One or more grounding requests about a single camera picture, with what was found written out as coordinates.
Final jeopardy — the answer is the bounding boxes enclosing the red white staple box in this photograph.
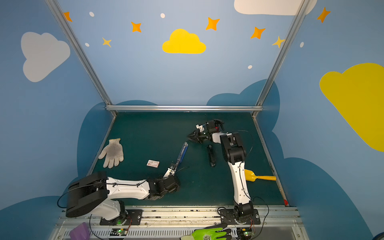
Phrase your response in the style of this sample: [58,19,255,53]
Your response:
[147,160,160,168]

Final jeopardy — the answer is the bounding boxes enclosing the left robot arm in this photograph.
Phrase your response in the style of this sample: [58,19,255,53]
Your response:
[66,172,180,222]

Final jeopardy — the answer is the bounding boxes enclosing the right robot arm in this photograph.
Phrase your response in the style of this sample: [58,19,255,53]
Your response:
[187,119,254,223]

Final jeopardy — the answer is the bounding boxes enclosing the white knit glove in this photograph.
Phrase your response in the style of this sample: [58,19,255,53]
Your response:
[98,138,124,169]

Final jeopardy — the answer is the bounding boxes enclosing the yellow plastic scoop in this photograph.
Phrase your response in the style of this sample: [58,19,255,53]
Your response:
[245,170,277,182]

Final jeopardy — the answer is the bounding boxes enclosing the green black work glove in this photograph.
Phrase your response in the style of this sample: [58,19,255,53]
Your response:
[180,223,232,240]

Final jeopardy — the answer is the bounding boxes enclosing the purple cloth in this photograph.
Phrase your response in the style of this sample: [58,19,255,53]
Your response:
[70,222,90,240]

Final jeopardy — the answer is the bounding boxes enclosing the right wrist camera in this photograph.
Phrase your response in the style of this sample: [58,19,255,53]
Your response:
[196,125,205,132]

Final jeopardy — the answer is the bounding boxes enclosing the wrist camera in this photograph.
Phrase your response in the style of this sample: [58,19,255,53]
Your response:
[196,125,205,132]
[163,167,176,179]

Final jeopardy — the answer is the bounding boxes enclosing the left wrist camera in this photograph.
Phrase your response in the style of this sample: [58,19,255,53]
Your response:
[163,167,176,179]

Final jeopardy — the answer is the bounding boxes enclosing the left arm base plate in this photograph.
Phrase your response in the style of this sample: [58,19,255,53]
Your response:
[100,209,143,226]

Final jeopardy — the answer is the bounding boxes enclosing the aluminium rail frame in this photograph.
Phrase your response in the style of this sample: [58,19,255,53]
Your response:
[46,1,312,118]

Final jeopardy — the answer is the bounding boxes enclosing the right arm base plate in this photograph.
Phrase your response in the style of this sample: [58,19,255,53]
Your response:
[217,208,261,225]

